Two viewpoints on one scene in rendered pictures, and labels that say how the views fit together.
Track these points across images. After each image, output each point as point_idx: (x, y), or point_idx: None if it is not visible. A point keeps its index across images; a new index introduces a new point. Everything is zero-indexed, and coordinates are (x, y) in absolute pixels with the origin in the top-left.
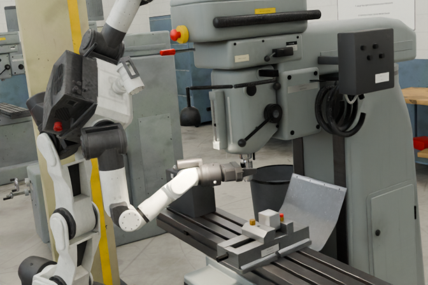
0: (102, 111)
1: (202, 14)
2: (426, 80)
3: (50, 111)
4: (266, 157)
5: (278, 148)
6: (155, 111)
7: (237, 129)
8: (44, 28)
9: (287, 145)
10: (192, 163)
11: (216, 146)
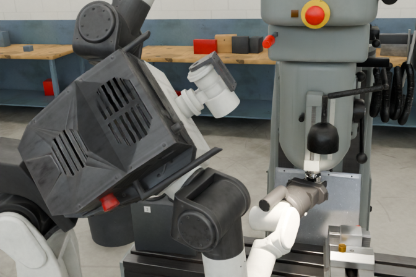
0: (199, 155)
1: None
2: (160, 38)
3: (121, 178)
4: (8, 132)
5: (14, 119)
6: None
7: (342, 140)
8: None
9: (21, 115)
10: (281, 198)
11: (313, 167)
